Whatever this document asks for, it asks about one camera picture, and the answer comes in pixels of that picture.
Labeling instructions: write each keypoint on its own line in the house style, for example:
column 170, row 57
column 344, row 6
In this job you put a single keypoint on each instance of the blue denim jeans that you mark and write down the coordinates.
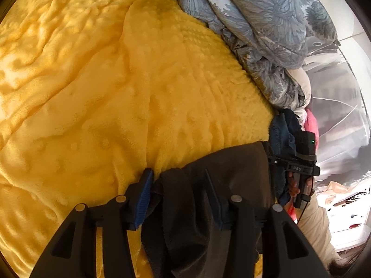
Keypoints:
column 282, row 144

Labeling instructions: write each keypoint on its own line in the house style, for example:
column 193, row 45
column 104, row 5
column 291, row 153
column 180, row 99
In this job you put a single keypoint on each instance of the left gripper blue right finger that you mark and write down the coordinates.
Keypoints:
column 286, row 251

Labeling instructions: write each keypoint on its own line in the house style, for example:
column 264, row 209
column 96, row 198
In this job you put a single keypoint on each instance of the blue grey floral duvet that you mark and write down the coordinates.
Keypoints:
column 268, row 37

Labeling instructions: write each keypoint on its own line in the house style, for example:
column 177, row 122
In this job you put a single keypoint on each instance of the cream floral pillow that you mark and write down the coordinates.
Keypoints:
column 302, row 79

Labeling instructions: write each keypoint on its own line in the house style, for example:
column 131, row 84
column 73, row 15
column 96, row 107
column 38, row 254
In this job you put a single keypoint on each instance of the person right hand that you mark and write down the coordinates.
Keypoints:
column 293, row 186

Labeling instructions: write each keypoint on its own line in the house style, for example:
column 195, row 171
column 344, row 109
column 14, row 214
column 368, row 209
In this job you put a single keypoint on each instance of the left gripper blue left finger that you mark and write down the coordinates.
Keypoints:
column 71, row 252

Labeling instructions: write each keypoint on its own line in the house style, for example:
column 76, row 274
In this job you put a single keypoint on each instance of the yellow dotted plush blanket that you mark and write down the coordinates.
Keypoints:
column 93, row 92

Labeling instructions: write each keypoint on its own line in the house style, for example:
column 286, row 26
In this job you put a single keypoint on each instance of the white mosquito net tent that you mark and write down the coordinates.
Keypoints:
column 340, row 79

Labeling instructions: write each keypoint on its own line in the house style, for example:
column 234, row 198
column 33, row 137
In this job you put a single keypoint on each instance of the cream sleeve right forearm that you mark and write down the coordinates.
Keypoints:
column 314, row 224

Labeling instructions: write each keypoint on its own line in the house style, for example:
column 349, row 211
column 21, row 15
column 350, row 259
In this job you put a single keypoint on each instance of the dark olive long-sleeve shirt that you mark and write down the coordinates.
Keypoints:
column 179, row 235

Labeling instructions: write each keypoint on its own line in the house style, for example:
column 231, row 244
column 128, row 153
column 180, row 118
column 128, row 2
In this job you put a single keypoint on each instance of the pink garment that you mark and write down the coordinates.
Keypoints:
column 311, row 125

